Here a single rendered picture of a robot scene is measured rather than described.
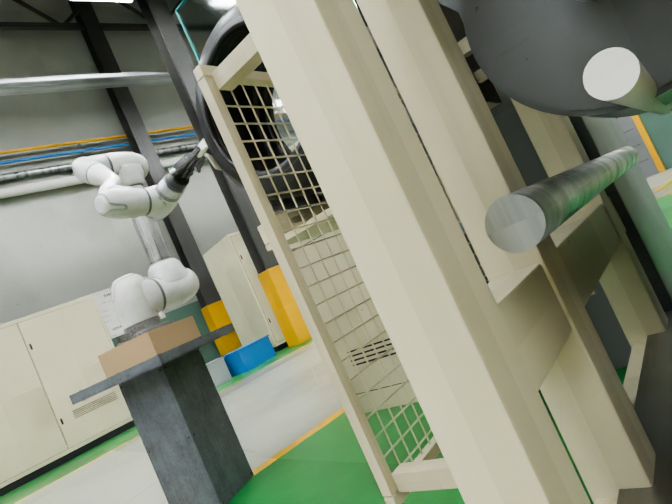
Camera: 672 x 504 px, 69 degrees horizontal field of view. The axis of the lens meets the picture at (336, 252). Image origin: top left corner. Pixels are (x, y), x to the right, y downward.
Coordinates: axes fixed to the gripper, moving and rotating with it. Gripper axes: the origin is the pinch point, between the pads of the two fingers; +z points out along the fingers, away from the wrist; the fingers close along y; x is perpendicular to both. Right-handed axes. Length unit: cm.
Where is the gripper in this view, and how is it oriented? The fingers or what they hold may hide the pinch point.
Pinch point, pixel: (202, 147)
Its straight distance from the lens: 175.6
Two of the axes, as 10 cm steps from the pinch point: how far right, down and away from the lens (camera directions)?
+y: 5.7, -2.1, 8.0
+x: 5.2, 8.4, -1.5
